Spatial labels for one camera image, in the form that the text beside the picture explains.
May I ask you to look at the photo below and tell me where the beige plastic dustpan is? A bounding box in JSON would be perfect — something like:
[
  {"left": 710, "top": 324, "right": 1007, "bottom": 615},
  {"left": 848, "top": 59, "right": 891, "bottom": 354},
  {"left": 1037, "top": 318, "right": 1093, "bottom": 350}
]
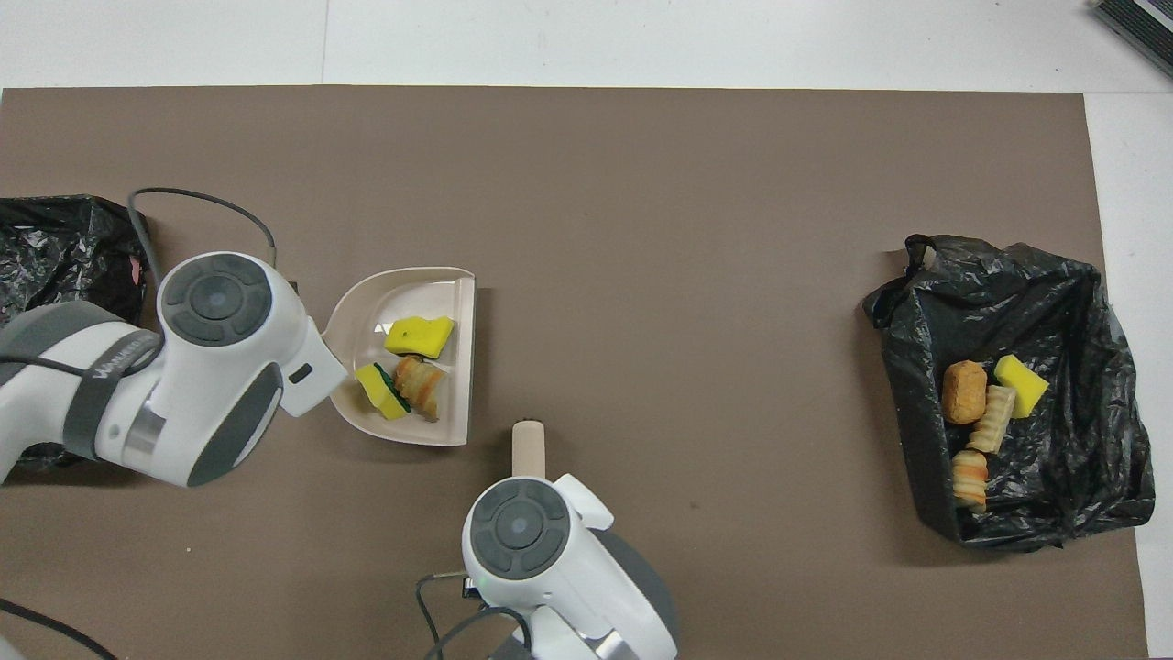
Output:
[{"left": 323, "top": 267, "right": 477, "bottom": 447}]

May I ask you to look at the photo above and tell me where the small striped croissant piece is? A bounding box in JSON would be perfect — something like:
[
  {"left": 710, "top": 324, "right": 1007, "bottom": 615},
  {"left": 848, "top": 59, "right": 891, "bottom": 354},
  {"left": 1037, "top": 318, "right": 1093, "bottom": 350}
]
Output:
[{"left": 394, "top": 356, "right": 449, "bottom": 423}]

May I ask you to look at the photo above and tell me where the notched yellow sponge piece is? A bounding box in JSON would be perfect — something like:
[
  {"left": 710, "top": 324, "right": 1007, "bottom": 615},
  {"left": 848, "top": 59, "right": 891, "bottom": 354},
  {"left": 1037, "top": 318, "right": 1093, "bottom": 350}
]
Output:
[{"left": 355, "top": 363, "right": 411, "bottom": 422}]

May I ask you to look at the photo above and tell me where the brown bread bun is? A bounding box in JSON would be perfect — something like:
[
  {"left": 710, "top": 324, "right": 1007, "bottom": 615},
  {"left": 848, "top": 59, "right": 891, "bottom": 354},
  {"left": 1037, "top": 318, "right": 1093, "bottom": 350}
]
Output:
[{"left": 942, "top": 360, "right": 989, "bottom": 425}]

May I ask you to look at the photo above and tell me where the orange striped croissant piece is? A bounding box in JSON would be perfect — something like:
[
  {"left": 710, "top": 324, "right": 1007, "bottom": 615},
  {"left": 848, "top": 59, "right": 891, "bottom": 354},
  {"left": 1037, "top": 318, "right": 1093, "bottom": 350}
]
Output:
[{"left": 951, "top": 449, "right": 991, "bottom": 512}]

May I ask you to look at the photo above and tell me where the pale bread piece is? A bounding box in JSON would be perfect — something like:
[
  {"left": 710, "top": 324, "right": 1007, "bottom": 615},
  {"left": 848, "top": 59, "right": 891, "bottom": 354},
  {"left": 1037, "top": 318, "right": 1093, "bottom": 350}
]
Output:
[{"left": 968, "top": 385, "right": 1017, "bottom": 454}]

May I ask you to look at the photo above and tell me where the black bag-lined bin with knot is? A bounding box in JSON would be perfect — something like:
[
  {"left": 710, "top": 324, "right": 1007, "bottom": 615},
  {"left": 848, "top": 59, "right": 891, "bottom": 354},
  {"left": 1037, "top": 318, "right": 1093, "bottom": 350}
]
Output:
[{"left": 861, "top": 234, "right": 1156, "bottom": 553}]

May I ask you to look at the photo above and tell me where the black bag-lined bin pink mark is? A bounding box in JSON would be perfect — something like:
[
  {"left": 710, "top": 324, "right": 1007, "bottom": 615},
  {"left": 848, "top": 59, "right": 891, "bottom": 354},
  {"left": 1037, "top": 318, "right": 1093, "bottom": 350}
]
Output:
[{"left": 0, "top": 194, "right": 152, "bottom": 470}]

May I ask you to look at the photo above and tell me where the brown table mat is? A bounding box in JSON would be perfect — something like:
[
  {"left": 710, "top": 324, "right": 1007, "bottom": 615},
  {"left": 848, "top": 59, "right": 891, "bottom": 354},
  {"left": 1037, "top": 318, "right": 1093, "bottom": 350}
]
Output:
[{"left": 0, "top": 85, "right": 1151, "bottom": 660}]

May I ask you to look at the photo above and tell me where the grey ribbed object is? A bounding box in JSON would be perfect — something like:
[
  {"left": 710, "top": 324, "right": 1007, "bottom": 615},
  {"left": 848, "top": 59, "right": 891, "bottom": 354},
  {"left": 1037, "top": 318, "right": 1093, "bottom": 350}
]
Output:
[{"left": 1091, "top": 0, "right": 1173, "bottom": 79}]

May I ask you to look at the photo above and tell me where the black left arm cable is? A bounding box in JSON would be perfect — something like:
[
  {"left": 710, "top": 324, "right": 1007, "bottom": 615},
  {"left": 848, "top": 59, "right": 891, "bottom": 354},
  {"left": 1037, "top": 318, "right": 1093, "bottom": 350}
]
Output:
[{"left": 0, "top": 187, "right": 278, "bottom": 660}]

